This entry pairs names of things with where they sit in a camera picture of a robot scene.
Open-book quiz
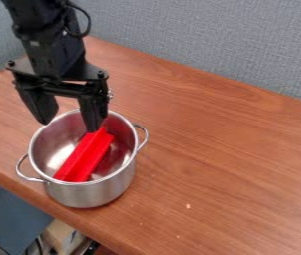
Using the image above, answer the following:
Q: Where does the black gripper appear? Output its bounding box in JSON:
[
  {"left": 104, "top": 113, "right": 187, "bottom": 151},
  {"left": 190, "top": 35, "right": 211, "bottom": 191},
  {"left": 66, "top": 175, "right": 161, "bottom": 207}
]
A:
[{"left": 6, "top": 33, "right": 109, "bottom": 132}]

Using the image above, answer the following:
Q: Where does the stainless steel pot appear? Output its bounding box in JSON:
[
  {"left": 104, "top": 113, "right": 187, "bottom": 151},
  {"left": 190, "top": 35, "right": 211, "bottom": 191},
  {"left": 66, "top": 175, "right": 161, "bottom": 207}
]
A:
[{"left": 14, "top": 110, "right": 149, "bottom": 208}]

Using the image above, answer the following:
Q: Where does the red rectangular block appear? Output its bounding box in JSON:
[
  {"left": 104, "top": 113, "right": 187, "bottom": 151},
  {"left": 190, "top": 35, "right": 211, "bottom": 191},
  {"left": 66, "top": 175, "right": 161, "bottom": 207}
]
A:
[{"left": 53, "top": 127, "right": 115, "bottom": 182}]

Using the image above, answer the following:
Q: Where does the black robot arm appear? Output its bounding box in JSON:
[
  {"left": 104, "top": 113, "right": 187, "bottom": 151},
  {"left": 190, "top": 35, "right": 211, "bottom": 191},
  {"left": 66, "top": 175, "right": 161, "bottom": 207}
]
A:
[{"left": 1, "top": 0, "right": 109, "bottom": 132}]

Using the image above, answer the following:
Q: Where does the beige box under table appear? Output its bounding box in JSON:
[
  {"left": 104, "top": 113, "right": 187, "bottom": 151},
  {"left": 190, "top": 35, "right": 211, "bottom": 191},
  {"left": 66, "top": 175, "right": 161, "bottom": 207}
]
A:
[{"left": 41, "top": 220, "right": 87, "bottom": 255}]

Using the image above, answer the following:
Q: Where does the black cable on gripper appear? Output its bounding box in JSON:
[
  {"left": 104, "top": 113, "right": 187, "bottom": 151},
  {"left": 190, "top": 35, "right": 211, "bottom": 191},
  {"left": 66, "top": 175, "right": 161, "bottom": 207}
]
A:
[{"left": 64, "top": 1, "right": 92, "bottom": 39}]

